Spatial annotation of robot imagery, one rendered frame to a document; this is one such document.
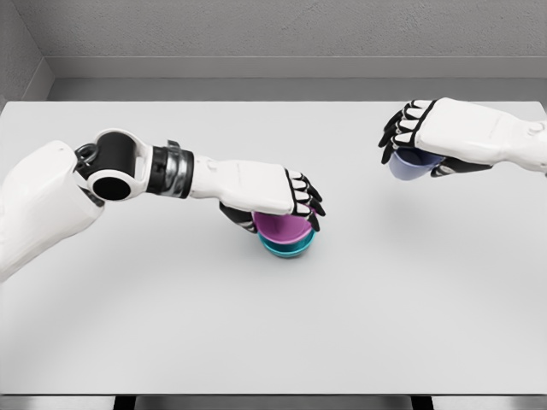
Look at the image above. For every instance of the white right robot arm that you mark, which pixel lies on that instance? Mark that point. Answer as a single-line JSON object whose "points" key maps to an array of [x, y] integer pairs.
{"points": [[519, 143]]}

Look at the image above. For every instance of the lavender blue cup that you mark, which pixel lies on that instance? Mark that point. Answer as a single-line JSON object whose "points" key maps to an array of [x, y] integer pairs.
{"points": [[410, 165]]}

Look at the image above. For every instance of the magenta bowl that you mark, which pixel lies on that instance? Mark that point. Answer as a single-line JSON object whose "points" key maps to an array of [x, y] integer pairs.
{"points": [[280, 228]]}

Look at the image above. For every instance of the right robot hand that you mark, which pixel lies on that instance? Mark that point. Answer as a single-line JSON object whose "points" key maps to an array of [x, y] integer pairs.
{"points": [[453, 130]]}

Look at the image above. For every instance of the teal bowl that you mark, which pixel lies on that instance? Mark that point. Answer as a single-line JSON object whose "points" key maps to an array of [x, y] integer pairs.
{"points": [[285, 249]]}

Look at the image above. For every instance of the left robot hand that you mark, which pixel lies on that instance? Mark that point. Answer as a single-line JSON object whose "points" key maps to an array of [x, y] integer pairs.
{"points": [[260, 185]]}

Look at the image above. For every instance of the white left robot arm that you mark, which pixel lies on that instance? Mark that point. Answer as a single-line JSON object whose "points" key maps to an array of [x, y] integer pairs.
{"points": [[47, 200]]}

